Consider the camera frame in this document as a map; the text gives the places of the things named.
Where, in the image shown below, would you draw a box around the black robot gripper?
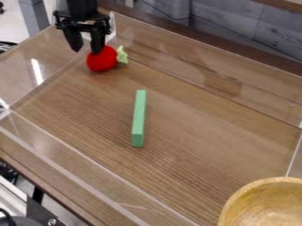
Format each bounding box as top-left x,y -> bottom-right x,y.
54,11 -> 111,54

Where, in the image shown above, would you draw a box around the red plush fruit green leaves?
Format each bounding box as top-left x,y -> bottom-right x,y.
86,45 -> 129,72

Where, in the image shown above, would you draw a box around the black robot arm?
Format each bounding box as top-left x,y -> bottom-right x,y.
54,0 -> 111,55

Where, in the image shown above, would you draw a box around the grey table leg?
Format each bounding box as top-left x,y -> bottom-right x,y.
18,0 -> 50,36

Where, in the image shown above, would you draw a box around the green rectangular block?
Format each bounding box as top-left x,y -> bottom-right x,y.
132,90 -> 146,147

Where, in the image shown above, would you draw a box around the wooden bowl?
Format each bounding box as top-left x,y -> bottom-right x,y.
217,177 -> 302,226

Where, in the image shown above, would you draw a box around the clear acrylic enclosure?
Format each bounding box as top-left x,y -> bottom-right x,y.
0,16 -> 302,226

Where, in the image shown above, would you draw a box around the black device with cable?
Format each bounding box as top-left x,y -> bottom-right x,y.
0,200 -> 67,226

